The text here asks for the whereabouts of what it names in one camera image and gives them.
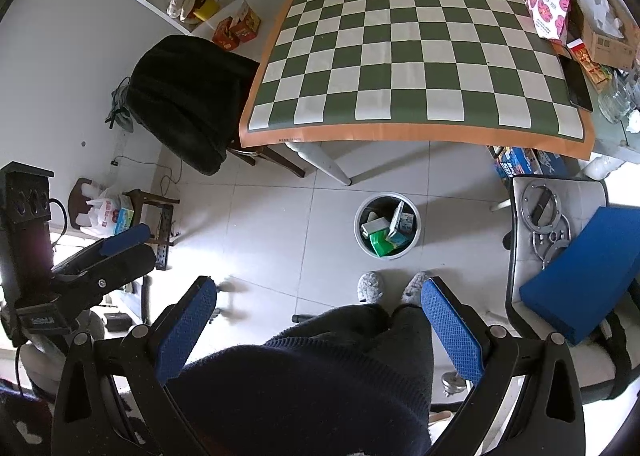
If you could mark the yellow box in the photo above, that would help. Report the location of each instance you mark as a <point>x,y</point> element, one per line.
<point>206,10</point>

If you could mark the person's dark sweater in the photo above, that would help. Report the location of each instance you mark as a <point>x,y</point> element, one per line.
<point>300,406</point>

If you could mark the green blue tissue pack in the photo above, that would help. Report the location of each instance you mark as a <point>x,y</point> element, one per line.
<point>124,222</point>

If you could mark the wooden chair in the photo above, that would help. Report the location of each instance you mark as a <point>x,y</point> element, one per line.
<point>280,163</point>

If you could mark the grey fuzzy slipper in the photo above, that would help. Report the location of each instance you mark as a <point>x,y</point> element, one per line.
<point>371,288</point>
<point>415,288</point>

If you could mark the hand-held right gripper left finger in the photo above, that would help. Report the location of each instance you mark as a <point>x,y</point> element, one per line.
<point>187,331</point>

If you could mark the small blue white box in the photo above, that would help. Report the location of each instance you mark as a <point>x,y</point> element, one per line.
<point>404,221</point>

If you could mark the green white checkered tablecloth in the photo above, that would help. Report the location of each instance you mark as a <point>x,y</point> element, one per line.
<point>375,61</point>

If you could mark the dark wooden stool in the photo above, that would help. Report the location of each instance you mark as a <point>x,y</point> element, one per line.
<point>162,236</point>

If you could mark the crumpled white tissue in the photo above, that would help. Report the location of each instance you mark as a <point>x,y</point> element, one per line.
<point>634,120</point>

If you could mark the white plastic bag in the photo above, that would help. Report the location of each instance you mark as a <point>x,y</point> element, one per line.
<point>100,216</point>

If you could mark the blue cushion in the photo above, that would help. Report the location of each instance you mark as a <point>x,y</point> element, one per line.
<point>585,276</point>

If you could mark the black jacket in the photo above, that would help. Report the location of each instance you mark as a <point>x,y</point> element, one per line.
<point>190,96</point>

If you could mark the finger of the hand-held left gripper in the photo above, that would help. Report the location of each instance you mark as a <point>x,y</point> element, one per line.
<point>125,266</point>
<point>125,238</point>

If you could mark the green packet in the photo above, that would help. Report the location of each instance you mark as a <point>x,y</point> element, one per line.
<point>382,243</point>

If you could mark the small black box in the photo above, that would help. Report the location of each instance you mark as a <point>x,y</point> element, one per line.
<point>116,322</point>

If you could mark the person's legs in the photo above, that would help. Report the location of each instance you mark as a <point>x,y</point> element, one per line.
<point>400,336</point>

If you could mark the white medicine box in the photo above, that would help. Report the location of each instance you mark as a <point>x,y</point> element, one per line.
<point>375,227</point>

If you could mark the glass jar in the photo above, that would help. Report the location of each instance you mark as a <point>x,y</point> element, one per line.
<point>615,101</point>

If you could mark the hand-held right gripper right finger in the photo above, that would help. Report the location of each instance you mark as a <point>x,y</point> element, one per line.
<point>452,331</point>

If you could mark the cardboard box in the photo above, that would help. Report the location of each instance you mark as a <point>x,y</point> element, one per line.
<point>607,48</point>

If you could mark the grey chair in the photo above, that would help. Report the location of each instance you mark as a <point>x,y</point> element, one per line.
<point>525,256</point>

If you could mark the dark patterned cloth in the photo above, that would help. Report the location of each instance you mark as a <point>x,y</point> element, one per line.
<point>25,426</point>

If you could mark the black tablet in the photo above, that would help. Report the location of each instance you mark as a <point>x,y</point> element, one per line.
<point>575,83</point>

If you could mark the blue printed box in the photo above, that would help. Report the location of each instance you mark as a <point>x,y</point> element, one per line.
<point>520,163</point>

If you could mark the orange snack box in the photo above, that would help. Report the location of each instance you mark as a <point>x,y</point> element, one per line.
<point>592,68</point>

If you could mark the white round trash bin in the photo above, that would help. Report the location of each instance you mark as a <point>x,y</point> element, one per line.
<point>358,231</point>

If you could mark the red gift box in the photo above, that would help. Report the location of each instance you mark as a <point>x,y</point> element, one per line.
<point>247,26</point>
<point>225,36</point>

